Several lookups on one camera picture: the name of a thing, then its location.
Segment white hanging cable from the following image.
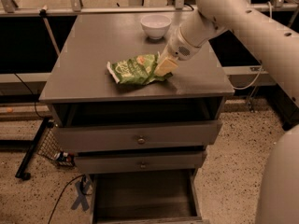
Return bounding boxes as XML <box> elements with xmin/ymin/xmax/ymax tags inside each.
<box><xmin>231</xmin><ymin>1</ymin><xmax>274</xmax><ymax>91</ymax></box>

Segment black wire mesh basket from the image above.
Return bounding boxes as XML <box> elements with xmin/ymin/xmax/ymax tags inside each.
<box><xmin>15</xmin><ymin>118</ymin><xmax>75</xmax><ymax>180</ymax></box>

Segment grey drawer cabinet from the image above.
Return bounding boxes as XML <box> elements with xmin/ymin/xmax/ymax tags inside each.
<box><xmin>40</xmin><ymin>13</ymin><xmax>233</xmax><ymax>224</ymax></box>

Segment black floor cable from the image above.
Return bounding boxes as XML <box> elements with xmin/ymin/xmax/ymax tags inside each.
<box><xmin>46</xmin><ymin>173</ymin><xmax>93</xmax><ymax>224</ymax></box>

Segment middle grey drawer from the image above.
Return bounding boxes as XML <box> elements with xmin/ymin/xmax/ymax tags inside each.
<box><xmin>75</xmin><ymin>151</ymin><xmax>206</xmax><ymax>174</ymax></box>

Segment white ceramic bowl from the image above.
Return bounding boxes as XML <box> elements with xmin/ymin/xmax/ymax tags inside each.
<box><xmin>140</xmin><ymin>14</ymin><xmax>171</xmax><ymax>39</ymax></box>

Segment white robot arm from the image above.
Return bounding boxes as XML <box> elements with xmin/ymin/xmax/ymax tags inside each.
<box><xmin>155</xmin><ymin>0</ymin><xmax>299</xmax><ymax>224</ymax></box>

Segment metal frame rail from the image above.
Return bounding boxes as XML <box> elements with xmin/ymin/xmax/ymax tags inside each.
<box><xmin>0</xmin><ymin>0</ymin><xmax>299</xmax><ymax>17</ymax></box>

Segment top grey drawer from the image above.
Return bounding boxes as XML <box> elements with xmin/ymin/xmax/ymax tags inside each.
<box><xmin>54</xmin><ymin>120</ymin><xmax>222</xmax><ymax>153</ymax></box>

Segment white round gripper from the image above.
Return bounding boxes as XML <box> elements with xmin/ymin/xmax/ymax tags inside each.
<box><xmin>154</xmin><ymin>28</ymin><xmax>200</xmax><ymax>77</ymax></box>

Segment black cable on left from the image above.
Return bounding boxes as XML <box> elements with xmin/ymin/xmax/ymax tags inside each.
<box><xmin>12</xmin><ymin>72</ymin><xmax>48</xmax><ymax>119</ymax></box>

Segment green jalapeno chip bag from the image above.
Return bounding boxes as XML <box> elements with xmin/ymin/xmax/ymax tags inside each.
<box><xmin>107</xmin><ymin>54</ymin><xmax>173</xmax><ymax>85</ymax></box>

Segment small can in basket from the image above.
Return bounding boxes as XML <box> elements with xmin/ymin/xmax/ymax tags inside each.
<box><xmin>54</xmin><ymin>151</ymin><xmax>74</xmax><ymax>163</ymax></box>

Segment bottom grey open drawer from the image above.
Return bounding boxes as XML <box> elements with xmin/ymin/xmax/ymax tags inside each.
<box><xmin>91</xmin><ymin>170</ymin><xmax>210</xmax><ymax>224</ymax></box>

